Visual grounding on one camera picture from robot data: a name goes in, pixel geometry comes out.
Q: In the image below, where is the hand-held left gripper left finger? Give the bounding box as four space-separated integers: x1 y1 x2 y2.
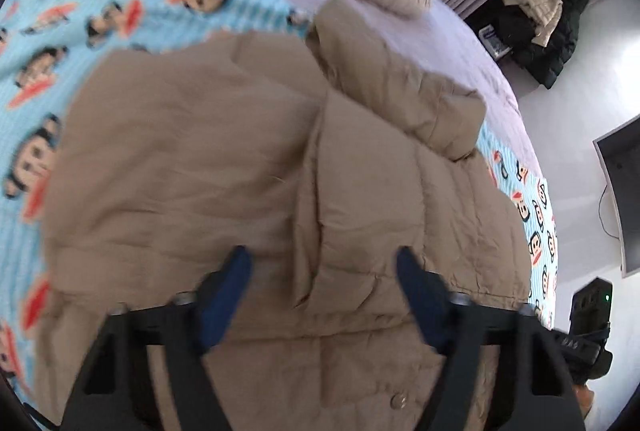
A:
60 246 253 431

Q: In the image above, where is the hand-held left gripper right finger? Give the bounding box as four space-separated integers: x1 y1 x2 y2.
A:
396 246 587 431

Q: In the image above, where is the tan puffer jacket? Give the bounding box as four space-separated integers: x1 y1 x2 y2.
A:
32 0 532 431

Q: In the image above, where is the pile of dark clothes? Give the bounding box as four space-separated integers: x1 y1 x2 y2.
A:
492 0 593 90

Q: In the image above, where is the grey flat monitor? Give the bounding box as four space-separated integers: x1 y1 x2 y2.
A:
592 114 640 279

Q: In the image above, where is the monkey print striped blanket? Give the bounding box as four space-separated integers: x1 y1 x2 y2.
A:
0 0 560 412

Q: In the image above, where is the beige jacket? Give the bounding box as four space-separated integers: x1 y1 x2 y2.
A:
501 0 563 48

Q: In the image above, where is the thin black cable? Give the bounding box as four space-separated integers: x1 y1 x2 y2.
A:
599 184 623 239

